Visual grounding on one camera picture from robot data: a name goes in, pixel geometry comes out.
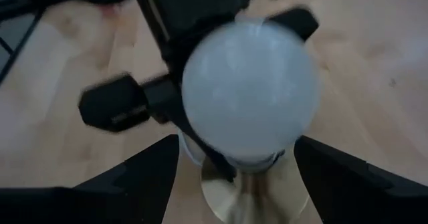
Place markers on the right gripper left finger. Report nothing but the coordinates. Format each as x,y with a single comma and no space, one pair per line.
117,200

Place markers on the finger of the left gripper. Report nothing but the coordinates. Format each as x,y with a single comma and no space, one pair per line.
113,103
297,21

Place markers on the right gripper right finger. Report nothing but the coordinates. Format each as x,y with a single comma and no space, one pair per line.
368,200

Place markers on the white lightbulb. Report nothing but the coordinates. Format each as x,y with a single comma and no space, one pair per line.
250,90

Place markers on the brass lamp base socket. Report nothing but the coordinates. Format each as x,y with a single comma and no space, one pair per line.
254,197

